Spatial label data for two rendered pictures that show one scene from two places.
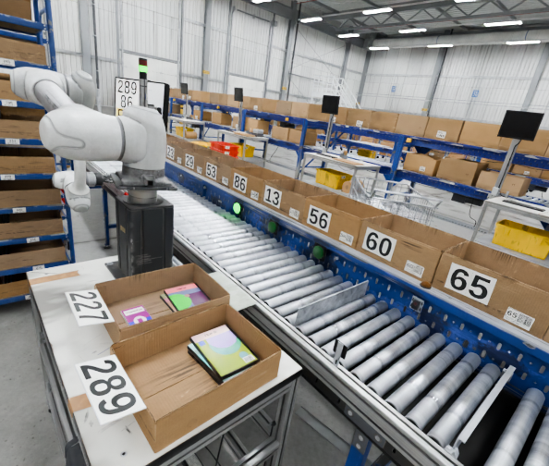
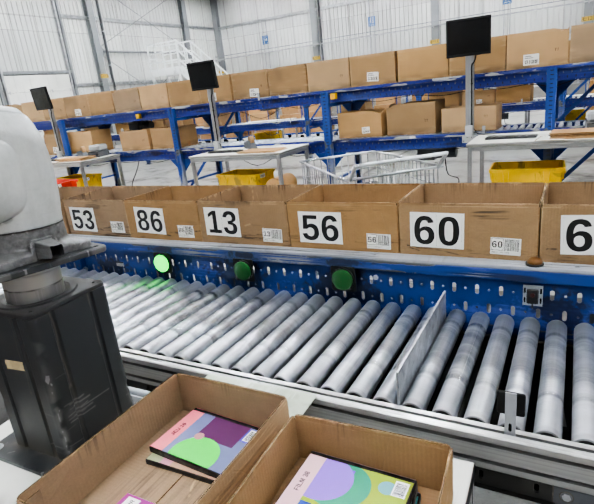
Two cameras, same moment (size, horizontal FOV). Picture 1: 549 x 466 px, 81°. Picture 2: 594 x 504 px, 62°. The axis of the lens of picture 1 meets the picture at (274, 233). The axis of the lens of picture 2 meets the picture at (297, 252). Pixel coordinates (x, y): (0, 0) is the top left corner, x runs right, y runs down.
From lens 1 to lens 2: 0.38 m
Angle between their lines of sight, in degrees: 16
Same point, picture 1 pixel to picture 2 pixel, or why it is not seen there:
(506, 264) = not seen: outside the picture
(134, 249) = (58, 393)
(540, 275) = not seen: outside the picture
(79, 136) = not seen: outside the picture
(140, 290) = (104, 468)
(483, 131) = (424, 58)
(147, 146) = (25, 181)
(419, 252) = (505, 220)
